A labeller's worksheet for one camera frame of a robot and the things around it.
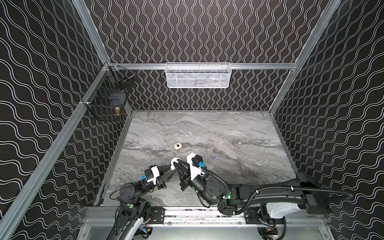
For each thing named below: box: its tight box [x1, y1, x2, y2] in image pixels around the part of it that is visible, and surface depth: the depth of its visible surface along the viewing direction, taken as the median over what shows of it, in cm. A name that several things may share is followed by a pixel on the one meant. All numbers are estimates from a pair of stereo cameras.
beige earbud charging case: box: [173, 142, 183, 150], surface depth 100 cm
